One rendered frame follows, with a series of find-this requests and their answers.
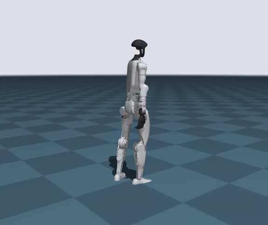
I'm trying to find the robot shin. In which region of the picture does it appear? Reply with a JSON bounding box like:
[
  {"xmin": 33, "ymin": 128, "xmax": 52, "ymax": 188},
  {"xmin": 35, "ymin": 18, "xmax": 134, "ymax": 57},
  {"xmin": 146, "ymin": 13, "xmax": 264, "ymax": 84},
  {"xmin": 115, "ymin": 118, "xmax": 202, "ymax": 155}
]
[
  {"xmin": 116, "ymin": 138, "xmax": 127, "ymax": 175},
  {"xmin": 134, "ymin": 143, "xmax": 146, "ymax": 180}
]

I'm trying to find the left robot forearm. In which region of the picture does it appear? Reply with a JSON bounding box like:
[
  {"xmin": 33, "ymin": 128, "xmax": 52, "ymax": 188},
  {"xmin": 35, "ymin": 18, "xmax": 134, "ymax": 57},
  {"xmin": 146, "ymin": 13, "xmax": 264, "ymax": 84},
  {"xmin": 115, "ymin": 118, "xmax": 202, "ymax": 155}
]
[{"xmin": 126, "ymin": 91, "xmax": 132, "ymax": 100}]

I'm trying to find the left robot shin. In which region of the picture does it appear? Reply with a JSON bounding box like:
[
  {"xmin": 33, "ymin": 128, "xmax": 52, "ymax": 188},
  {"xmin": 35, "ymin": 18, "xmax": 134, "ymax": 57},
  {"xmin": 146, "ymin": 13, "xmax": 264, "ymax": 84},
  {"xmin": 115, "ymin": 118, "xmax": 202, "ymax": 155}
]
[{"xmin": 116, "ymin": 138, "xmax": 127, "ymax": 175}]

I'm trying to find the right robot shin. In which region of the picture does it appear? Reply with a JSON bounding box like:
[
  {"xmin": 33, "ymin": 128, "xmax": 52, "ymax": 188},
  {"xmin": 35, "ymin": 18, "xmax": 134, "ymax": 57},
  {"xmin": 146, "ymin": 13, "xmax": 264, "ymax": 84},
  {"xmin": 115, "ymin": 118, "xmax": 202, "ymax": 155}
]
[{"xmin": 134, "ymin": 143, "xmax": 146, "ymax": 180}]

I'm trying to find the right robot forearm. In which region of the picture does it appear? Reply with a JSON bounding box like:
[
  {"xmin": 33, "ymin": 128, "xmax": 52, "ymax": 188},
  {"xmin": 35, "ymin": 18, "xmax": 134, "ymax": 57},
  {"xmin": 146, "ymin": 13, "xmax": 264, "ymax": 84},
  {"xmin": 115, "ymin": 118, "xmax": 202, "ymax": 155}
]
[{"xmin": 138, "ymin": 85, "xmax": 149, "ymax": 113}]

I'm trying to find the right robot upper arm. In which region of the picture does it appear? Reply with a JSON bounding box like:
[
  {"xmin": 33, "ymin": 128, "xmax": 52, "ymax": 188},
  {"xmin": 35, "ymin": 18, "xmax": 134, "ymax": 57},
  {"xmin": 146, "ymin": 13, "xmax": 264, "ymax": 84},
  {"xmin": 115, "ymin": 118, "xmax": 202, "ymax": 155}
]
[{"xmin": 136, "ymin": 62, "xmax": 147, "ymax": 90}]

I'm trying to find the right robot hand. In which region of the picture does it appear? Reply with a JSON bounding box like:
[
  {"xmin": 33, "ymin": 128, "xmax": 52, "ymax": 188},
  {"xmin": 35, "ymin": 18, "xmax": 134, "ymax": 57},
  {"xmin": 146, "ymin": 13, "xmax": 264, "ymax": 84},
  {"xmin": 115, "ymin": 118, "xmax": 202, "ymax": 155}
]
[{"xmin": 135, "ymin": 108, "xmax": 146, "ymax": 129}]

